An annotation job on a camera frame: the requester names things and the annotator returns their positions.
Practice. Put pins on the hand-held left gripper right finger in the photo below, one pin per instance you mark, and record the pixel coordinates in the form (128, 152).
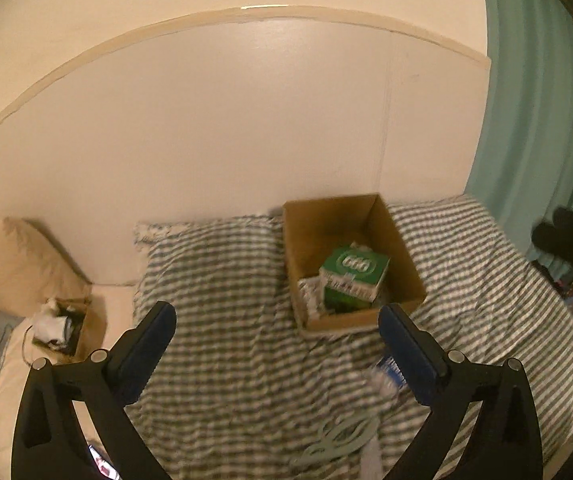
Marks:
(406, 345)

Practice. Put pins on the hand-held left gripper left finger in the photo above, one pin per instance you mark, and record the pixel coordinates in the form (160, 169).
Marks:
(154, 336)

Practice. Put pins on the clear plastic bottle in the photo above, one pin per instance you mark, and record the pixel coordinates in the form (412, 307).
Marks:
(389, 377)

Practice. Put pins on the green and white carton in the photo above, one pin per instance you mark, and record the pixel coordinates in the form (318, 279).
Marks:
(354, 272)

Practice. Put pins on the brown cardboard box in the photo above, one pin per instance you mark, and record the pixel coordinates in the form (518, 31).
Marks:
(351, 260)

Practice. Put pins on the striped blanket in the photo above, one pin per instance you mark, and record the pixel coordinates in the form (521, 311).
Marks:
(346, 340)

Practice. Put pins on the small cluttered cardboard box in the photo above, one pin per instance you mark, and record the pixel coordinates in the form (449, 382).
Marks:
(66, 327)

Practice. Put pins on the white crumpled paper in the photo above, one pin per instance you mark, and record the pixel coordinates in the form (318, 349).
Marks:
(311, 294)

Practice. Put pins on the teal curtain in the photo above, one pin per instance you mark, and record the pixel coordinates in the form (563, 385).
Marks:
(536, 100)

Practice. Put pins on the beige pillow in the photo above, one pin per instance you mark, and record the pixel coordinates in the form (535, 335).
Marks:
(21, 270)

